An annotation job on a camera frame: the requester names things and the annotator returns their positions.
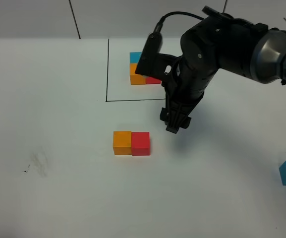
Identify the template blue cube block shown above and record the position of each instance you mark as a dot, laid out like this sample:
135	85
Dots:
134	57

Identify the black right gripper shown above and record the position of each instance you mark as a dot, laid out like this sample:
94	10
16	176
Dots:
183	93

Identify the template red cube block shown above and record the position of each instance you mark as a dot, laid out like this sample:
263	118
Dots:
150	80

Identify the template orange cube block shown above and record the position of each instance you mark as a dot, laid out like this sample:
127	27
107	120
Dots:
135	79

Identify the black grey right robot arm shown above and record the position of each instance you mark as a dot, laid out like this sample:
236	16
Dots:
253	51

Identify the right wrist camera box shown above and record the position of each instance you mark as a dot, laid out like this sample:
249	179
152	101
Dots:
152	63

